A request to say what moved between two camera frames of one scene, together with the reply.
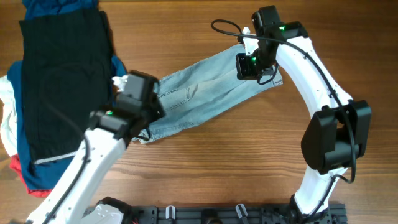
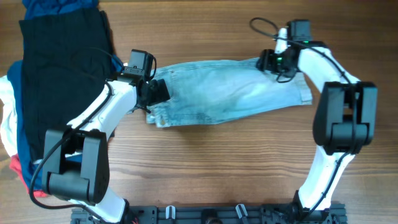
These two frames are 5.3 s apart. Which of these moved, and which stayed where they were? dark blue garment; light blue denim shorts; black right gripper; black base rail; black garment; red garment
Moved: black right gripper; light blue denim shorts
Stayed: dark blue garment; black garment; red garment; black base rail
